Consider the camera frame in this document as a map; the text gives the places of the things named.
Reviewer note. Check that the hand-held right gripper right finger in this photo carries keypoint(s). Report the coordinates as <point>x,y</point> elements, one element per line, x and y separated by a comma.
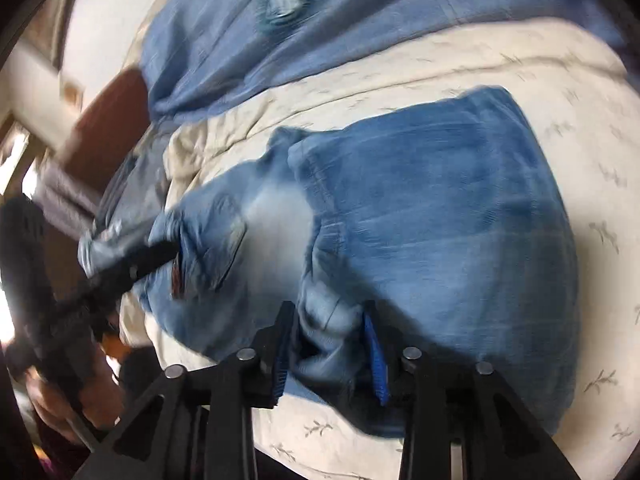
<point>376,365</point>

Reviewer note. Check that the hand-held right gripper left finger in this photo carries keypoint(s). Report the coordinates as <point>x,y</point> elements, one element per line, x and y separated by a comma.
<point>277,365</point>

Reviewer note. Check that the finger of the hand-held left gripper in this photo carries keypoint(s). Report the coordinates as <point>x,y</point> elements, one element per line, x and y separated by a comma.
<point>142,262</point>

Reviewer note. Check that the light blue denim pants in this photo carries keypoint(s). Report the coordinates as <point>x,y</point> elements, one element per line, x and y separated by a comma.
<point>425,210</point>

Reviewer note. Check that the person's left hand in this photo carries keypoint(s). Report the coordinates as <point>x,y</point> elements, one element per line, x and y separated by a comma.
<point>106,400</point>

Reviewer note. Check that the lilac hanging cloth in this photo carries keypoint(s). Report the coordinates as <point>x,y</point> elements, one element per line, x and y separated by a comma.
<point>65,195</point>

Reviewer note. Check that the brown headboard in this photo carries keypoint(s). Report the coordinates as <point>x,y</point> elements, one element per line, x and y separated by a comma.
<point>110,120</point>

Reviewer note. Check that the cream leaf-print blanket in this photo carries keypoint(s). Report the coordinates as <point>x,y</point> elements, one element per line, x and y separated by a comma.
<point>575,110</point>

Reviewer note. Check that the blue plaid quilt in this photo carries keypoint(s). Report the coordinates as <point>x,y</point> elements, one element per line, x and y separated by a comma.
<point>375,20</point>

